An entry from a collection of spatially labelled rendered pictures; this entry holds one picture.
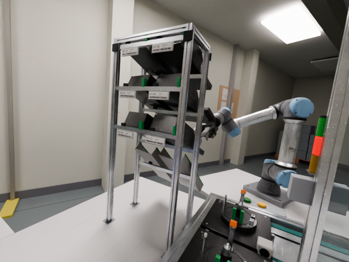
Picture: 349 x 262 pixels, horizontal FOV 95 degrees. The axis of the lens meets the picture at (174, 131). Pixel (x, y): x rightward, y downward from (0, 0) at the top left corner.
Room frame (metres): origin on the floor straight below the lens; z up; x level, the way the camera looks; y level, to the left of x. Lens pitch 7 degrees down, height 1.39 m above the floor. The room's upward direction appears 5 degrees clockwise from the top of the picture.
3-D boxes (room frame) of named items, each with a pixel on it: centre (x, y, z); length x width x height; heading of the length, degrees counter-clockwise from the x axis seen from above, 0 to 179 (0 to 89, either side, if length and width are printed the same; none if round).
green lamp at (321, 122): (0.42, -0.40, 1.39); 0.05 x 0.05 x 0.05
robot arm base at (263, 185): (1.10, -0.71, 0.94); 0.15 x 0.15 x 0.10
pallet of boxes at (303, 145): (5.86, -4.80, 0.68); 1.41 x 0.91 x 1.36; 36
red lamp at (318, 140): (0.42, -0.40, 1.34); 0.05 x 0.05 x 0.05
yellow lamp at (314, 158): (0.42, -0.40, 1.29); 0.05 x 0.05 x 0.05
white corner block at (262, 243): (0.49, -0.33, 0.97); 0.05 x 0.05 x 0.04; 61
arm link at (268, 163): (1.10, -0.72, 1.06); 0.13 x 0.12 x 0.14; 174
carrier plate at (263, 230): (0.62, -0.30, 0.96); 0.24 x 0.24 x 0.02; 61
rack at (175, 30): (0.69, 0.08, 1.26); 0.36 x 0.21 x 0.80; 61
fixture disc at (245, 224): (0.62, -0.30, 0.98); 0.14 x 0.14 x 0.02
